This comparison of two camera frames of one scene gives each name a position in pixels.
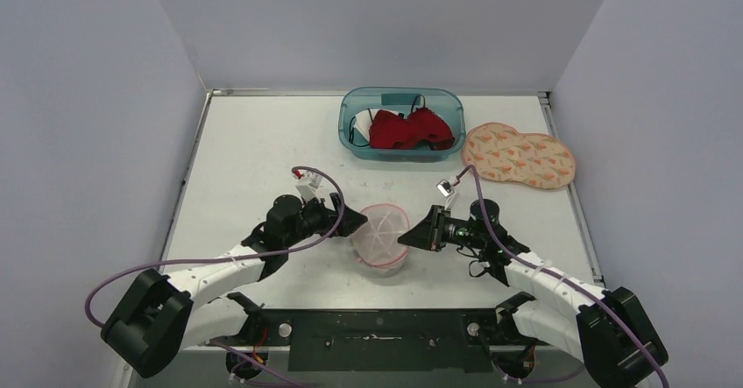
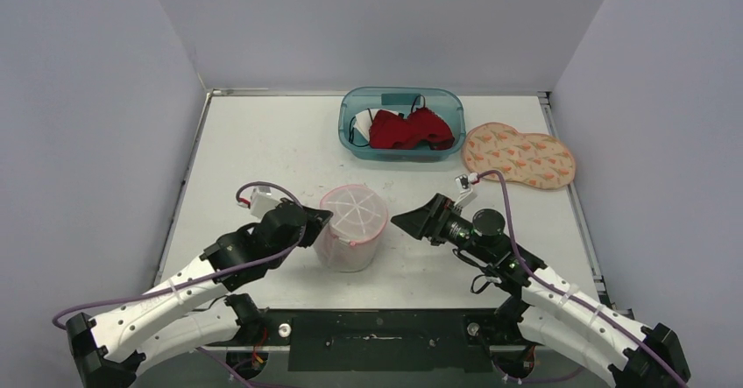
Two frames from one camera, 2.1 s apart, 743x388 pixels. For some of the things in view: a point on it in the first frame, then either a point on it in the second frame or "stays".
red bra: x=389 y=130 stays
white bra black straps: x=363 y=122 stays
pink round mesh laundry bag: x=376 y=243 → x=349 y=242
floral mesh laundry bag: x=498 y=152 stays
